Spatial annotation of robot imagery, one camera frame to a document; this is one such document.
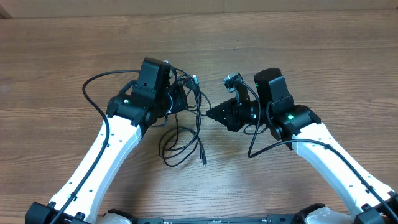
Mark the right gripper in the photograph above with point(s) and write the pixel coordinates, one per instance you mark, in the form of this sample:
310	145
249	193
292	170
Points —
231	120

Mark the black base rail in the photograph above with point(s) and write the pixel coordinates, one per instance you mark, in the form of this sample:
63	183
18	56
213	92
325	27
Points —
268	219

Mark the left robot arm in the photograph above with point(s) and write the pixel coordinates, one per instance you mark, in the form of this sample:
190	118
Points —
138	105

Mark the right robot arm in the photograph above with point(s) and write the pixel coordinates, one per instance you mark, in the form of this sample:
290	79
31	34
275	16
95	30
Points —
367	199

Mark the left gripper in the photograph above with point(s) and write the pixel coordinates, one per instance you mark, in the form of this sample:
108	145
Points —
180	101

